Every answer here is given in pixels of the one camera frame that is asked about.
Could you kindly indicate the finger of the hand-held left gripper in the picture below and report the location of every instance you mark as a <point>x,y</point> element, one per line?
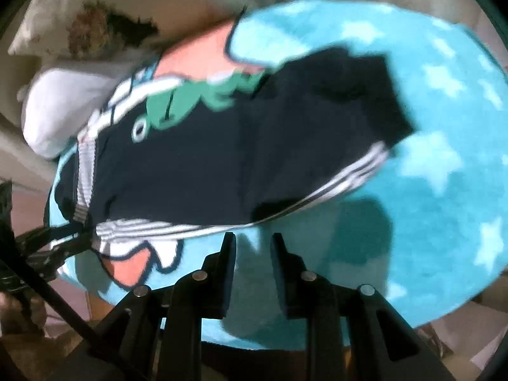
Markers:
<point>59,242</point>

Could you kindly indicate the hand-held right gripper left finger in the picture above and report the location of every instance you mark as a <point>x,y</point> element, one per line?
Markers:
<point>227,281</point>

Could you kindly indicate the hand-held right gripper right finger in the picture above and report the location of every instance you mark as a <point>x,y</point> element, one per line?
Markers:
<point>281,281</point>

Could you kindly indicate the dark navy striped pants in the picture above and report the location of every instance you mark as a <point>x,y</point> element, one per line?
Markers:
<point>246,143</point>

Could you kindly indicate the white pillow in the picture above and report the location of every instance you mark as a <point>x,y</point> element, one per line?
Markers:
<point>59,103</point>

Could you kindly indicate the turquoise star printed blanket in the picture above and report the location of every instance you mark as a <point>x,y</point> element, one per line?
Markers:
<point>397,190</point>

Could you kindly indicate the cream floral pillow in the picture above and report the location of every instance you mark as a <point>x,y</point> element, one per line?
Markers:
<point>87,24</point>

